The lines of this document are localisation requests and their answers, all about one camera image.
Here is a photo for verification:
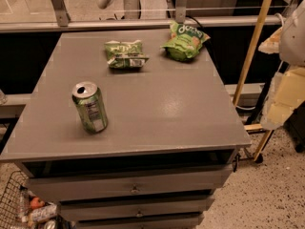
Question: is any white packet in basket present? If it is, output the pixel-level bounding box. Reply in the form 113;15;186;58
29;204;57;223

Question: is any top grey drawer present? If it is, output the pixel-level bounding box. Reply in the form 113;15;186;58
28;165;232;201

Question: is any bottom grey drawer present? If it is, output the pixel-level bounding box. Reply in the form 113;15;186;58
76;213;203;229

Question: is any black wire basket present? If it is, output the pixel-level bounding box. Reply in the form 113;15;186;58
0;171;29;229

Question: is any green apple chip bag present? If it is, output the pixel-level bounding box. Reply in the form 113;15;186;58
162;21;210;62

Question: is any grey drawer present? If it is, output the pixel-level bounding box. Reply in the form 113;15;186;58
76;213;203;229
28;165;232;201
60;193;214;221

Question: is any green soda can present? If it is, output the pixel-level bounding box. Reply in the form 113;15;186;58
71;81;108;134

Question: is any orange fruit in basket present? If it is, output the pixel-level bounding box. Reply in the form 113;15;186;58
30;197;45;210

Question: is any metal railing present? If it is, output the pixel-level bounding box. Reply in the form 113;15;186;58
0;0;287;33

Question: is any middle grey drawer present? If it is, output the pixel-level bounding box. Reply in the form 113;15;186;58
60;193;214;221

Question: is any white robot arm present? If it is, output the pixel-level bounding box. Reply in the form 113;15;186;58
258;1;305;130

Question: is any green jalapeno chip bag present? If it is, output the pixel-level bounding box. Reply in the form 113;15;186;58
104;40;149;69

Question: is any yellow wooden easel frame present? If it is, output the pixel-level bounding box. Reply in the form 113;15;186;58
233;0;273;162

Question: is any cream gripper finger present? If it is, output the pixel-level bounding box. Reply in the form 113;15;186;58
260;66;305;130

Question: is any grey drawer cabinet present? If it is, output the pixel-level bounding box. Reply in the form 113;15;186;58
0;28;253;229

